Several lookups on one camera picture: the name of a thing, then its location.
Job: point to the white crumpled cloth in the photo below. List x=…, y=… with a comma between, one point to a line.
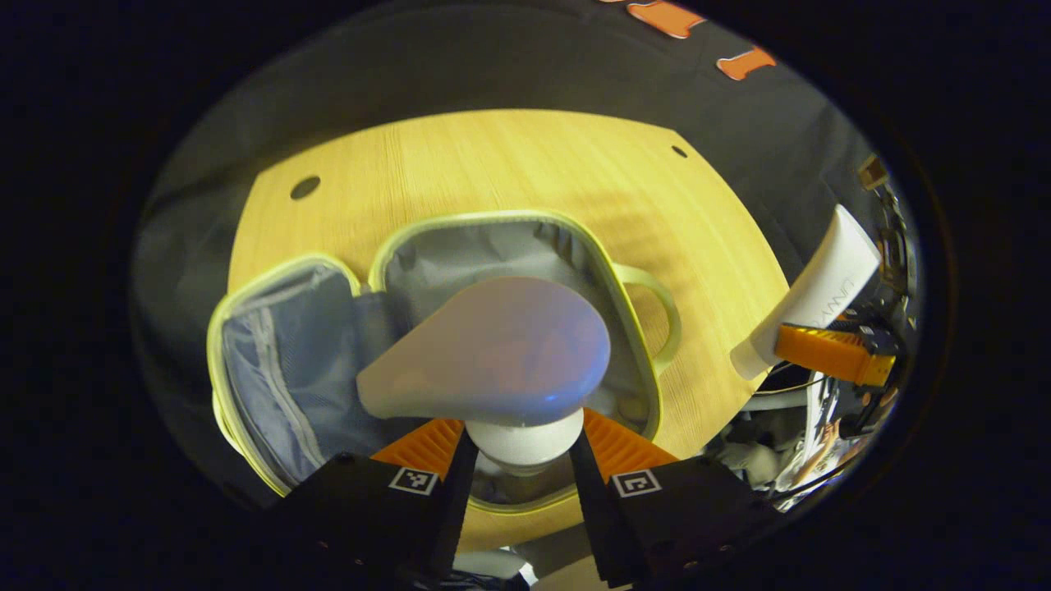
x=751, y=455

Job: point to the pale yellow suitcase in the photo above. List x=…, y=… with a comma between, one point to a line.
x=304, y=369

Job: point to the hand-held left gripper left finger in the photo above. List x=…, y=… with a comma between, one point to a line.
x=456, y=501

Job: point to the white squeeze tube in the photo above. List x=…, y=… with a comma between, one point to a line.
x=825, y=287

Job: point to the white pump bottle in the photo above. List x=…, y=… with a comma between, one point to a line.
x=501, y=353

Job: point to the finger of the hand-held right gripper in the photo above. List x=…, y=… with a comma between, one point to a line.
x=829, y=353

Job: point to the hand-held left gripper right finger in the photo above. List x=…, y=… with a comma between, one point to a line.
x=595, y=509

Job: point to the person's light garment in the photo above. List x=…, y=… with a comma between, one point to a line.
x=488, y=565

